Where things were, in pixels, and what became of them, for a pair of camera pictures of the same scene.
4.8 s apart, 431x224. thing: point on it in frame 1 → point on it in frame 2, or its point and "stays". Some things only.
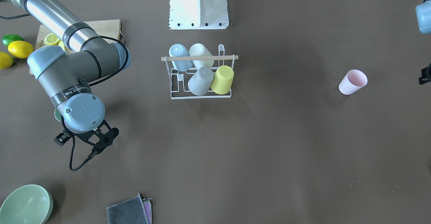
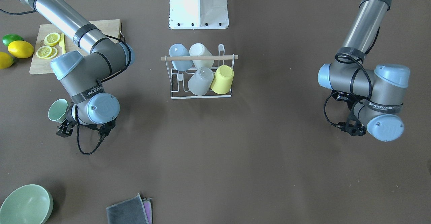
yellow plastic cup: [223, 80] stays
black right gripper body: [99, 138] → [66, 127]
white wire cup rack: [198, 76] stays
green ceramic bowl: [29, 204] stays
